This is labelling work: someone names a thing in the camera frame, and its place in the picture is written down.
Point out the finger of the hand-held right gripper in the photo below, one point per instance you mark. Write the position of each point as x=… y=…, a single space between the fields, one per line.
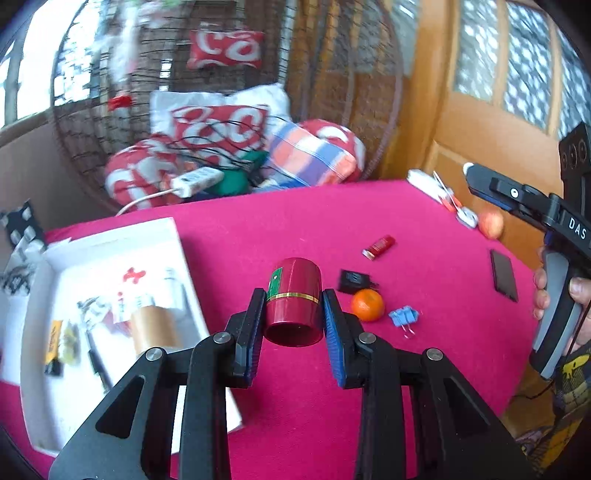
x=496 y=202

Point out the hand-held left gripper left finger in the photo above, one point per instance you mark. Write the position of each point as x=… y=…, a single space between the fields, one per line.
x=249 y=341

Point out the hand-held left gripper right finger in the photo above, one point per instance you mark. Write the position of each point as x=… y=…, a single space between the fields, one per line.
x=333 y=339

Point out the red cylindrical tin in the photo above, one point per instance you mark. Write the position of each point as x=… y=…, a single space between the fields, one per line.
x=295 y=281

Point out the brown tape roll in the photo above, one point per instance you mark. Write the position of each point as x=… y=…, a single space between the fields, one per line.
x=154 y=330

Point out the white cardboard tray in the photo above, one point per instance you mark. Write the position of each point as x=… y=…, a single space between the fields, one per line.
x=41 y=406

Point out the person's right hand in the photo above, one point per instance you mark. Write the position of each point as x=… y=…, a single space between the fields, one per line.
x=581 y=290

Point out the red yellow apple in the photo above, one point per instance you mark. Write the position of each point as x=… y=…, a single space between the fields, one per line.
x=490 y=224

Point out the orange tangerine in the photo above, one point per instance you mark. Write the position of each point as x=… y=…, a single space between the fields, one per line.
x=367 y=304

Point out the white red scissors pack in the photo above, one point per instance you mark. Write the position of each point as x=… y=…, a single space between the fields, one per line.
x=448 y=194

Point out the black charger block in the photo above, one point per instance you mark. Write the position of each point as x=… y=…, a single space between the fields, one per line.
x=353 y=280

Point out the black phone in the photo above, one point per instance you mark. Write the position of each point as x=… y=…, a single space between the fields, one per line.
x=503 y=274

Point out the blue binder clip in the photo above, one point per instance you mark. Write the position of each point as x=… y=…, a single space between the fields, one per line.
x=402 y=316

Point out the wooden door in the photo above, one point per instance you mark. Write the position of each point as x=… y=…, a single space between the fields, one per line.
x=480 y=115

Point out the small white bottle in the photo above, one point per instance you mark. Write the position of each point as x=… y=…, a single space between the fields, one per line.
x=174 y=290

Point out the red lighter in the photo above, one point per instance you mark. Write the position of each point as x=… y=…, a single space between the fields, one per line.
x=379 y=246

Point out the white red paper packet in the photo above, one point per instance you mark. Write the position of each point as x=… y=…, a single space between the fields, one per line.
x=122 y=310

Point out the black ballpoint pen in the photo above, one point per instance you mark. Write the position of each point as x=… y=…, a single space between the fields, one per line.
x=99 y=364

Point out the green cloth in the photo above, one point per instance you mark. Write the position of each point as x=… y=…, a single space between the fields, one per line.
x=235 y=182

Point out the metal clip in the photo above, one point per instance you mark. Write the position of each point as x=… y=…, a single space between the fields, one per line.
x=92 y=308

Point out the person's patterned clothing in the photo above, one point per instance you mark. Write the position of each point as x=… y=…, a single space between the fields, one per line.
x=572 y=397

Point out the white power strip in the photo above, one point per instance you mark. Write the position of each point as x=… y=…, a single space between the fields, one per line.
x=196 y=179

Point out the plaid cushion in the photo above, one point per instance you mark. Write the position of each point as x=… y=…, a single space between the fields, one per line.
x=309 y=152

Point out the yellow black marker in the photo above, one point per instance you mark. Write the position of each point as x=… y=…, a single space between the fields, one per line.
x=53 y=344

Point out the hanging wicker chair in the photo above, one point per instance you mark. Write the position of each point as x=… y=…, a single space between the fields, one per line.
x=332 y=92

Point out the round red white cushion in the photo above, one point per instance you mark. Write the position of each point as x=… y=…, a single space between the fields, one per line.
x=134 y=170

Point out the flat red white cushion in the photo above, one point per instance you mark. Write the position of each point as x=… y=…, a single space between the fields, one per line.
x=217 y=124

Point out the black white patterned object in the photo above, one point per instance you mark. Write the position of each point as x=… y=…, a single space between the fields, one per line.
x=16 y=277

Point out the brown cardboard panel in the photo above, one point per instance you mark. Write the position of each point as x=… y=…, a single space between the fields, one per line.
x=46 y=175

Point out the red hanging ornament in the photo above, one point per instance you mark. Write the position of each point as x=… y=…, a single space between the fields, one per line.
x=121 y=102

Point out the small red white cushion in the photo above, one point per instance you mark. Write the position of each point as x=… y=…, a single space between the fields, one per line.
x=226 y=48

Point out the white hanging ornament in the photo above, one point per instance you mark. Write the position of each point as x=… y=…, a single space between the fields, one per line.
x=131 y=41

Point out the window with grille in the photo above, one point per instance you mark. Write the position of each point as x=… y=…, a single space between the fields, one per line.
x=27 y=69

